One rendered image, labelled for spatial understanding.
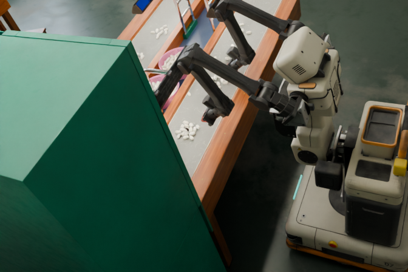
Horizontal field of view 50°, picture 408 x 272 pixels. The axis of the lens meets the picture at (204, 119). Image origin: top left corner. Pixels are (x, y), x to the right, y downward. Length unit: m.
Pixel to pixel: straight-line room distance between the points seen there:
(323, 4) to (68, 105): 3.60
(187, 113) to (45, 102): 1.40
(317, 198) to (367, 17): 2.17
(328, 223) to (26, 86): 1.78
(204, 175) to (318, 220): 0.73
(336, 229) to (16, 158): 1.82
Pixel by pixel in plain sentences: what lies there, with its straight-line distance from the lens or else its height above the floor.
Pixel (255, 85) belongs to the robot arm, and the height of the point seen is 1.29.
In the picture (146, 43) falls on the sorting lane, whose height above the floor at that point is 0.74.
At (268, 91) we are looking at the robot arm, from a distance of 1.86.
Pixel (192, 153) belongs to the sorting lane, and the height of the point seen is 0.74.
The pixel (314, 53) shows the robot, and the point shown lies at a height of 1.33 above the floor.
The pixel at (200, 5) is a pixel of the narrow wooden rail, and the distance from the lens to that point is 3.54.
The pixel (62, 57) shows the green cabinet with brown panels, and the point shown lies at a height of 1.79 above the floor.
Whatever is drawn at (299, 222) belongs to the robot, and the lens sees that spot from 2.61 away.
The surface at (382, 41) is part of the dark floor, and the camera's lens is 4.10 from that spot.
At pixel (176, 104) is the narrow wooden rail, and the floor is 0.76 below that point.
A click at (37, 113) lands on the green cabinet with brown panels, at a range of 1.34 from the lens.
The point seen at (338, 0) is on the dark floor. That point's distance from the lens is 4.62.
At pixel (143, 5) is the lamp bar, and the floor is 1.07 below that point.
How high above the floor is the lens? 2.55
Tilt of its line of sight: 45 degrees down
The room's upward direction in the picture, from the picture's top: 19 degrees counter-clockwise
